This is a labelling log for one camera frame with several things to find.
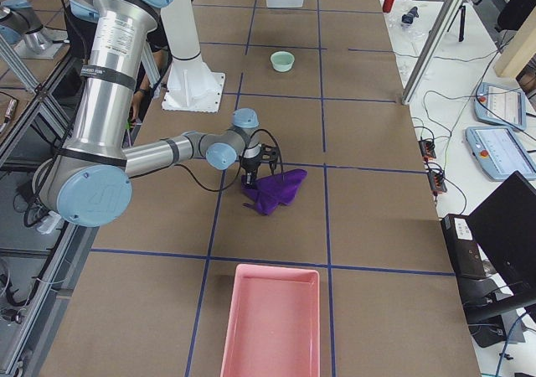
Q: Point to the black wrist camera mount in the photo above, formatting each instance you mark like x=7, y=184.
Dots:
x=270, y=155

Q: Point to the mint green bowl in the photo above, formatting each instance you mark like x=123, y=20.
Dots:
x=282, y=61

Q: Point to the person in black clothes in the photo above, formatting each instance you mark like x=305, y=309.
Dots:
x=81, y=34

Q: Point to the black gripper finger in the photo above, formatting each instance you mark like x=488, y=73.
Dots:
x=249, y=180

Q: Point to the pink plastic bin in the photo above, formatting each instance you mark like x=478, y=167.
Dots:
x=274, y=323

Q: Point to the teach pendant tablet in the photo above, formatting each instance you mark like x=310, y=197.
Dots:
x=497, y=105
x=499, y=152

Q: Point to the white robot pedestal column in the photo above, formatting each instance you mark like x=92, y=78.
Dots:
x=191, y=85

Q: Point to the black computer box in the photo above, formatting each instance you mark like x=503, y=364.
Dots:
x=463, y=250

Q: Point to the purple microfiber cloth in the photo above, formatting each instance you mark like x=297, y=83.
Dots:
x=271, y=191

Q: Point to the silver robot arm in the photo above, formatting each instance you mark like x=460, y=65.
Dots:
x=89, y=182
x=24, y=31

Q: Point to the aluminium frame post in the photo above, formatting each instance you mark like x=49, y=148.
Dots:
x=443, y=19

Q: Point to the black monitor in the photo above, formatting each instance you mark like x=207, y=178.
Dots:
x=504, y=227

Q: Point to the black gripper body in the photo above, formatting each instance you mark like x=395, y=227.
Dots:
x=250, y=167

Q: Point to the far teach pendant tablet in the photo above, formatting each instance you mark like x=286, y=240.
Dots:
x=497, y=105

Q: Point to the near teach pendant tablet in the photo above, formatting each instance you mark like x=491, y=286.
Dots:
x=499, y=152

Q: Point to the folded dark blue umbrella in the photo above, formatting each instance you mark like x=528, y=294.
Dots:
x=408, y=18

